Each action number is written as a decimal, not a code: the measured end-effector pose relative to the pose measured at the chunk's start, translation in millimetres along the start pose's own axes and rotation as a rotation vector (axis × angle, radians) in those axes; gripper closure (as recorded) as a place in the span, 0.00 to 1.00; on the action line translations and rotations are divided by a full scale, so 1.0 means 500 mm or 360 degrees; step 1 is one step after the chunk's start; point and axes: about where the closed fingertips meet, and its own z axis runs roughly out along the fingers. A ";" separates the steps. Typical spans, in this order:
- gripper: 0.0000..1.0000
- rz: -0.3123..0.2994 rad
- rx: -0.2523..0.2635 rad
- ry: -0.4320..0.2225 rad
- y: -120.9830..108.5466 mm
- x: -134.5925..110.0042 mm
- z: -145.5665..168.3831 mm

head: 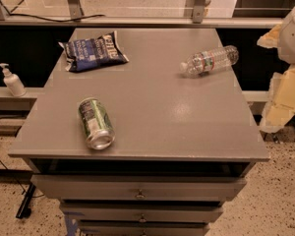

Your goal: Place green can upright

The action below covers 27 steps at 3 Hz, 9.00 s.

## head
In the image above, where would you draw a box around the grey metal frame rail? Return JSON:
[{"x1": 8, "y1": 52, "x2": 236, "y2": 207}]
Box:
[{"x1": 0, "y1": 0, "x2": 282, "y2": 29}]

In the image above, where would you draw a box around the white pump dispenser bottle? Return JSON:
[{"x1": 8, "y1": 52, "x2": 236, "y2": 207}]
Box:
[{"x1": 0, "y1": 63, "x2": 27, "y2": 97}]

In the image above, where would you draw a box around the black floor stand foot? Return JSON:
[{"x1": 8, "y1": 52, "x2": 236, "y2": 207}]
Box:
[{"x1": 16, "y1": 184, "x2": 35, "y2": 219}]

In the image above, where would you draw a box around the black cable on rail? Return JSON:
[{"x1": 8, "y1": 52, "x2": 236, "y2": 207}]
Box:
[{"x1": 0, "y1": 0, "x2": 106, "y2": 23}]

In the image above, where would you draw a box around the grey drawer cabinet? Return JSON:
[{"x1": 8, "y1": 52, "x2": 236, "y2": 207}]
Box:
[{"x1": 11, "y1": 29, "x2": 269, "y2": 236}]

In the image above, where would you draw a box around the blue chip bag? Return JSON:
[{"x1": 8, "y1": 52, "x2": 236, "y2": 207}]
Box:
[{"x1": 59, "y1": 30, "x2": 129, "y2": 73}]

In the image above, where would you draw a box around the clear plastic water bottle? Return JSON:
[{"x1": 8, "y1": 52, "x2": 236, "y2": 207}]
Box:
[{"x1": 180, "y1": 45, "x2": 239, "y2": 78}]

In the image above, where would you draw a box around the black floor cable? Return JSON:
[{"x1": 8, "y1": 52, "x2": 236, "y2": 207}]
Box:
[{"x1": 0, "y1": 115, "x2": 45, "y2": 199}]

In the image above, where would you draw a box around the green soda can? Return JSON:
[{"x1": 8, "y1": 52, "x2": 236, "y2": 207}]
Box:
[{"x1": 78, "y1": 97, "x2": 115, "y2": 150}]

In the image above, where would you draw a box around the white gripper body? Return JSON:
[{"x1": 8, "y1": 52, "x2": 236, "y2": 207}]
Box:
[{"x1": 277, "y1": 7, "x2": 295, "y2": 64}]

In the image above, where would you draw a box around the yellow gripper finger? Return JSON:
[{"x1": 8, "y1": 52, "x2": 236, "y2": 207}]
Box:
[
  {"x1": 257, "y1": 24, "x2": 281, "y2": 48},
  {"x1": 260, "y1": 65, "x2": 295, "y2": 133}
]

